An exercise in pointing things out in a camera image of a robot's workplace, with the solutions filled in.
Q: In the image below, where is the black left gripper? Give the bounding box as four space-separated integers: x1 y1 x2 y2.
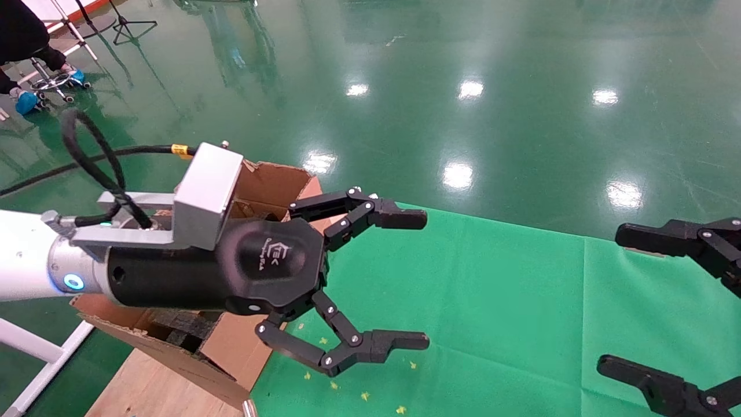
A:
107 218 331 317

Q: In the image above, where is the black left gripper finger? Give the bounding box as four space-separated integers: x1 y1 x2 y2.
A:
288 188 428 251
255 290 431 378

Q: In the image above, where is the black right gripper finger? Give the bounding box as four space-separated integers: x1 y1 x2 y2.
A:
596 355 741 417
614 218 741 299

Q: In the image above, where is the large open cardboard carton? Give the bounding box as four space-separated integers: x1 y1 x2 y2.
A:
69 160 324 409

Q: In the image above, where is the black foam block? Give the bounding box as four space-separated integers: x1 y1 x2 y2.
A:
151 309 223 353

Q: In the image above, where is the green table cloth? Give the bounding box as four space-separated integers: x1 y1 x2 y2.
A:
250 200 741 417

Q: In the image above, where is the black tripod stand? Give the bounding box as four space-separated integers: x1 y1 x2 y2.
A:
107 0 159 46

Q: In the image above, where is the silver stand leg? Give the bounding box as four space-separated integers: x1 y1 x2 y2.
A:
43 0 100 62

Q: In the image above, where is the person in black clothes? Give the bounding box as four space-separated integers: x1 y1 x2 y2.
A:
0 0 68 97

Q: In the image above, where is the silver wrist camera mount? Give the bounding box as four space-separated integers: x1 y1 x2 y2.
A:
58 141 244 251

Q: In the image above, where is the black arm cable yellow tag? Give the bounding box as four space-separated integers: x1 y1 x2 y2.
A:
0 108 198 230

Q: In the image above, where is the white metal frame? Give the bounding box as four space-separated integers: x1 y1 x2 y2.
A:
0 317 97 417

